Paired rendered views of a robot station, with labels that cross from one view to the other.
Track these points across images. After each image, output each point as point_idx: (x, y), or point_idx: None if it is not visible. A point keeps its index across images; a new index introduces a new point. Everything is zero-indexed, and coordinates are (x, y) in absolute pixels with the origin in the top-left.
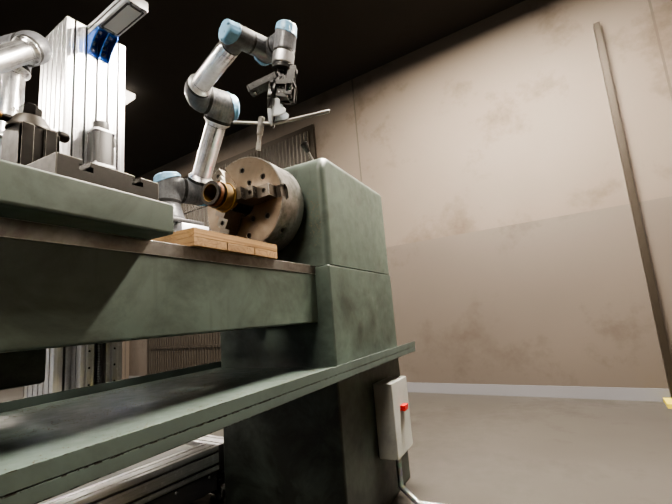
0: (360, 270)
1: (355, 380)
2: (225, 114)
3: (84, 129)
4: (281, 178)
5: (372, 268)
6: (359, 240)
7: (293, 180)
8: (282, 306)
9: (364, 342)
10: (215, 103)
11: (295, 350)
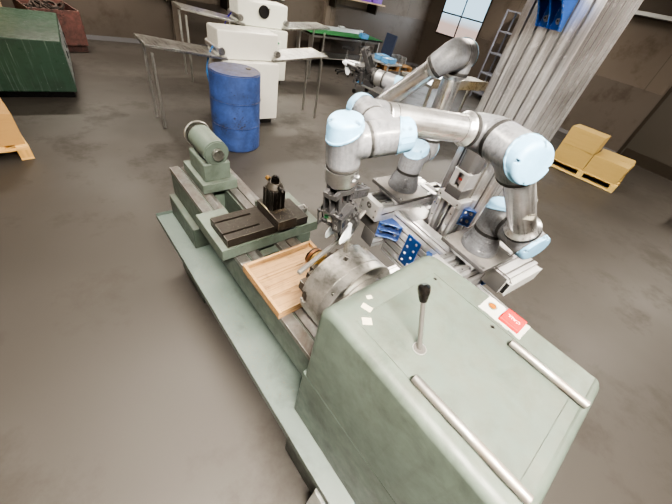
0: (349, 438)
1: None
2: (498, 173)
3: None
4: (306, 286)
5: (378, 475)
6: (361, 428)
7: (324, 299)
8: (283, 341)
9: (329, 456)
10: (484, 155)
11: None
